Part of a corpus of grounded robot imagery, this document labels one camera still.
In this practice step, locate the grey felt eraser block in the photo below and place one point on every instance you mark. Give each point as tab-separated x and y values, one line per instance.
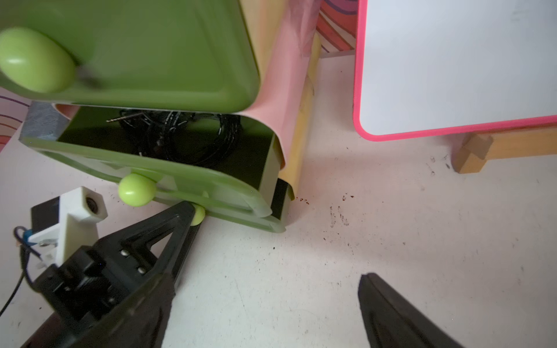
44	122

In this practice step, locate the green top drawer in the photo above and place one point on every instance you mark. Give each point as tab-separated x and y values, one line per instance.
168	55

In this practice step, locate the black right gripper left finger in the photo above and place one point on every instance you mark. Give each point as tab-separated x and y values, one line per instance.
105	315

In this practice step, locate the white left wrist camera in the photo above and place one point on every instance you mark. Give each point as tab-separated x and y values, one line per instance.
66	223

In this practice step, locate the black earphones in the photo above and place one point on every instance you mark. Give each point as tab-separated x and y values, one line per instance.
199	139

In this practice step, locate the pink framed whiteboard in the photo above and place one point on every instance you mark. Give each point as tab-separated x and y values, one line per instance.
429	68

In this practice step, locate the wooden whiteboard easel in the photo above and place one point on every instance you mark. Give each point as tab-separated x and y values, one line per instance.
481	147

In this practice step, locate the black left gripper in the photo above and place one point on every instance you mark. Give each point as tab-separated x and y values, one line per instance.
131	256

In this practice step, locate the yellow pink drawer cabinet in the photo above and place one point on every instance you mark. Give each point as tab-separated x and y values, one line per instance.
287	48

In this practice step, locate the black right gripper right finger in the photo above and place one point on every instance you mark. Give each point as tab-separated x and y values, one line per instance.
392	321

